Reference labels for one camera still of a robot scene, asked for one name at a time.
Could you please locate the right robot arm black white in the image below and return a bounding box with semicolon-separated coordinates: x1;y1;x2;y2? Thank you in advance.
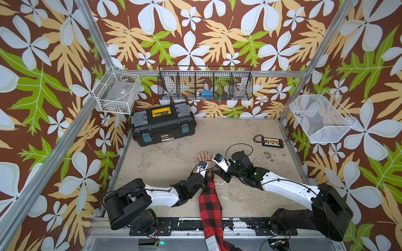
212;151;353;242

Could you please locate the forearm in red plaid sleeve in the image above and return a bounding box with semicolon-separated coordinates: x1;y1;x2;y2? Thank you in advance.
198;174;241;251

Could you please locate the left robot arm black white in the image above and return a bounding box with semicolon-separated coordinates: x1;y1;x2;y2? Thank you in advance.
102;171;207;230

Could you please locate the person's bare hand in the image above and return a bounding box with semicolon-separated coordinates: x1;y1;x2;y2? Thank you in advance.
197;151;211;167

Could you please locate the black toolbox with yellow label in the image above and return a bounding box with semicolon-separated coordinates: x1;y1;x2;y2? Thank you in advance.
131;102;197;147

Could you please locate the blue item in black basket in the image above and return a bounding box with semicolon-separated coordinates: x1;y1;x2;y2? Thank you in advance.
202;91;213;100

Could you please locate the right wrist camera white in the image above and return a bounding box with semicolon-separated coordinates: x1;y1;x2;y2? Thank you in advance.
212;153;231;173

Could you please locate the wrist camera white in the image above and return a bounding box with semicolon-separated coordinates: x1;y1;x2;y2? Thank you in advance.
195;161;208;178
212;153;231;173

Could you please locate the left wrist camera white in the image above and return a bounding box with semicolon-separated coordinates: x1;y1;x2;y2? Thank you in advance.
195;161;208;178

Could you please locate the black power strip with cable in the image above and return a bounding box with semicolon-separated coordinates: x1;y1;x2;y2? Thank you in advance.
253;134;289;149

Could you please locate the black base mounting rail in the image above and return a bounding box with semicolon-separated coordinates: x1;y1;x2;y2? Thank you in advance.
129;216;298;236

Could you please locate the white wire basket right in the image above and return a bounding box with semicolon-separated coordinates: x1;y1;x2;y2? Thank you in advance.
290;91;357;144

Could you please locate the white wire basket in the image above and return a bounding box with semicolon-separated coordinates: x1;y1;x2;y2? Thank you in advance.
290;91;357;144
94;67;142;115

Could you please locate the black wire basket rear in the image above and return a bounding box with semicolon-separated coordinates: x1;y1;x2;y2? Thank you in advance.
156;65;254;101

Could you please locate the white wire basket left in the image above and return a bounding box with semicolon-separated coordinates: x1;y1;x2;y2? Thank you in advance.
94;67;142;115

